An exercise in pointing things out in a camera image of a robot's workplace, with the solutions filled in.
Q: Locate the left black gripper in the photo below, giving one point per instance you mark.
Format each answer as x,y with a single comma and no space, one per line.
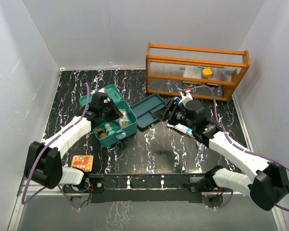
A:
116,113

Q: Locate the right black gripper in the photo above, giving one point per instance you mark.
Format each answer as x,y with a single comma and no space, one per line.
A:
164,114

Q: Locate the white green bottle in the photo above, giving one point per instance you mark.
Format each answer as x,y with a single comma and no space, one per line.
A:
109,129

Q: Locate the teal medicine kit box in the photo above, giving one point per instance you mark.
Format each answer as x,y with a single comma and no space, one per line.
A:
121,133

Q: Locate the blue divided tray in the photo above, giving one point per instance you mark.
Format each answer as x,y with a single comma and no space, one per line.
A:
145,108

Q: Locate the brown medicine bottle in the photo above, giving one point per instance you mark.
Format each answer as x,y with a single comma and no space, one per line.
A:
101,133

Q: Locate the cotton swab pack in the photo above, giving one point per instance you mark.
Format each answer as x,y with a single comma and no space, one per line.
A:
124,120

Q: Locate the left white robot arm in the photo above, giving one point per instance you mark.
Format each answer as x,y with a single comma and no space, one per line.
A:
44,159

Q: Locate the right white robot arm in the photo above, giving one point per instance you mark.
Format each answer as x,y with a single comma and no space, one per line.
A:
265,182

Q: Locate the white blue gauze packet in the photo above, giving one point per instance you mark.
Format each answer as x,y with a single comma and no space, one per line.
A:
181,128

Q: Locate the clear tape roll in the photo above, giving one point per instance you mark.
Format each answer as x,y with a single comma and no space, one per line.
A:
200,146

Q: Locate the yellow small box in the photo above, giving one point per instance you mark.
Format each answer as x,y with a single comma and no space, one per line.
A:
207,72

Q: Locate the orange wooden rack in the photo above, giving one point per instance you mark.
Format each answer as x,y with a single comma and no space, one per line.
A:
170,69

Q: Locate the orange card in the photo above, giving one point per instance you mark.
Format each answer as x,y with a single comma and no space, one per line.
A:
83,162

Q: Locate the clear cup on rack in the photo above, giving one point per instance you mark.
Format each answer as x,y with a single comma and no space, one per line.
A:
228,70

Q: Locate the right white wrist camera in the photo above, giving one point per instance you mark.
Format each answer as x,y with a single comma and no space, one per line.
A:
185,96

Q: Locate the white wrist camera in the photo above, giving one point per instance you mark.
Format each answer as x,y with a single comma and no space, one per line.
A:
103,92
185,96

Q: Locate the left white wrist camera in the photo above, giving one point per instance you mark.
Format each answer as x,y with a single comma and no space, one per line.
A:
103,92

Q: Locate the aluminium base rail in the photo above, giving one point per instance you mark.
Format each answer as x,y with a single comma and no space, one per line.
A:
143,210

